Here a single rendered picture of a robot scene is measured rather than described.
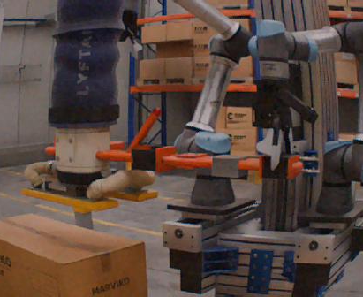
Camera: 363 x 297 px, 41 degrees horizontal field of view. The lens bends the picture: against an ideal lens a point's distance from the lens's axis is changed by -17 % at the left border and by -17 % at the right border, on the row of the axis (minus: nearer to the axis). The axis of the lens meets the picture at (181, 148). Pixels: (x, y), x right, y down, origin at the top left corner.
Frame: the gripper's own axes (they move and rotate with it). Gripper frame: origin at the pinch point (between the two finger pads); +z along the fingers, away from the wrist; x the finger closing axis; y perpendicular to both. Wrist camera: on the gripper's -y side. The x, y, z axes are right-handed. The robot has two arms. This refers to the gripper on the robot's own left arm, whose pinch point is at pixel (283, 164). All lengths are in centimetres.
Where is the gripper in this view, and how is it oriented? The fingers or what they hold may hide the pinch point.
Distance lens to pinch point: 131.2
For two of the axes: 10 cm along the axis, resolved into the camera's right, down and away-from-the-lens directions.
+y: -8.6, -0.5, 5.1
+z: 0.0, 10.0, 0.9
